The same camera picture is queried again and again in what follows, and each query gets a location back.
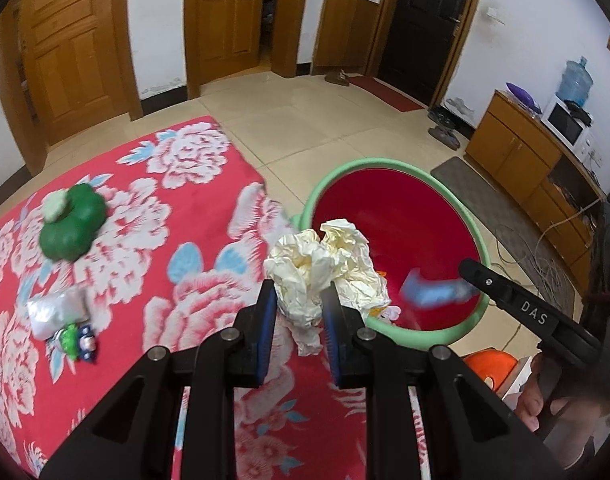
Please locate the red floral blanket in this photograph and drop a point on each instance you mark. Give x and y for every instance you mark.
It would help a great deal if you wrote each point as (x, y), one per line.
(195, 200)

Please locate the green plush toy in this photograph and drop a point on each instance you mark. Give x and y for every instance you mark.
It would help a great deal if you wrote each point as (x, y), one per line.
(75, 230)

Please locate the orange plastic object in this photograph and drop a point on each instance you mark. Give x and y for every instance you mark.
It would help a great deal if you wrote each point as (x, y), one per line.
(490, 362)

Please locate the narrow wooden door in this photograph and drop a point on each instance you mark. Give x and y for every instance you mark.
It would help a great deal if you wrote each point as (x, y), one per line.
(225, 20)

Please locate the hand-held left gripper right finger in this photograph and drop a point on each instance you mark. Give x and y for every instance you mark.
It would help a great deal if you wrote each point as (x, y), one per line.
(335, 340)

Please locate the wooden cabinet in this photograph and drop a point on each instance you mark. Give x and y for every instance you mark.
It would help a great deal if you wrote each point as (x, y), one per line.
(510, 145)

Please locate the grey floor mat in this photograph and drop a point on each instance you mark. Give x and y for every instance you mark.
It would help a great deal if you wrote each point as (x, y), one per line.
(475, 185)

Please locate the low wooden wall panel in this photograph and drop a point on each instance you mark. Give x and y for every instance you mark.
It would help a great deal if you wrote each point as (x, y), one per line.
(345, 30)

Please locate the person's right hand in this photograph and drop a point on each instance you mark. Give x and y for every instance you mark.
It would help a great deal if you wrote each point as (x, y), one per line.
(530, 400)

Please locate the white plastic packet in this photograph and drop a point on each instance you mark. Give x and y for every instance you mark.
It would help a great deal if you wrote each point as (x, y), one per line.
(57, 310)

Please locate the white microwave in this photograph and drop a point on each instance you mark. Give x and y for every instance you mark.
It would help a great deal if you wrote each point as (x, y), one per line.
(562, 122)

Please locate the white light switch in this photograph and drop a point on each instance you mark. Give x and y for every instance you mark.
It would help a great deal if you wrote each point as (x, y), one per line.
(495, 15)

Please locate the wide wooden door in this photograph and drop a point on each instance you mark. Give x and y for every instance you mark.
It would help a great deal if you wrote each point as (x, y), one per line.
(70, 50)

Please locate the red doormat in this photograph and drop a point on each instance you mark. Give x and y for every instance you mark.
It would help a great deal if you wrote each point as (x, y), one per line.
(387, 94)

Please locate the small green blue toy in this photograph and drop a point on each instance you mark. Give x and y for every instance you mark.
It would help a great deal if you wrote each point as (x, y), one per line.
(77, 342)

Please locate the brown shoe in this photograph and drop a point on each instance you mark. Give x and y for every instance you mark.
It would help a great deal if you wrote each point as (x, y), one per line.
(337, 78)

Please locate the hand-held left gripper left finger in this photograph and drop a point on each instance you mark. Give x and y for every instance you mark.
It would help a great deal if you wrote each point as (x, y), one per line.
(267, 330)

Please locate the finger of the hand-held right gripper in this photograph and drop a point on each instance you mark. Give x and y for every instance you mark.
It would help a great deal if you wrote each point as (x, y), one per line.
(480, 275)

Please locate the blue water jug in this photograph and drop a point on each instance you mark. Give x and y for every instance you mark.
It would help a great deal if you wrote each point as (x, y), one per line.
(576, 82)

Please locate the purple bag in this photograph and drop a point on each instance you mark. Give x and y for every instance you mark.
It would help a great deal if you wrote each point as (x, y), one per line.
(522, 96)

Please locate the red basin with green rim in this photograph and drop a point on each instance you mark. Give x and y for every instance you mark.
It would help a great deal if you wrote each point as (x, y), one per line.
(410, 210)

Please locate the black item on microwave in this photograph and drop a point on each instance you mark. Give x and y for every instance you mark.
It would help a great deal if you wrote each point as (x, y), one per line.
(579, 111)

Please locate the dark shoe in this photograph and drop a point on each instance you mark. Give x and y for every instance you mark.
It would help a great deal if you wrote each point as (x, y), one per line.
(441, 117)
(445, 136)

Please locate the black entry door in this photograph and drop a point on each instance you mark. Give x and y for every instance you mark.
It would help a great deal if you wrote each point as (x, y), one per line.
(425, 25)

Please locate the cream paper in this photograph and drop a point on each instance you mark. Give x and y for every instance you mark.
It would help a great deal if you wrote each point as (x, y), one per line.
(310, 265)

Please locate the blue wrapper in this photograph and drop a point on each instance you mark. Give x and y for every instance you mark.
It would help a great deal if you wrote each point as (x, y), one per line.
(430, 292)

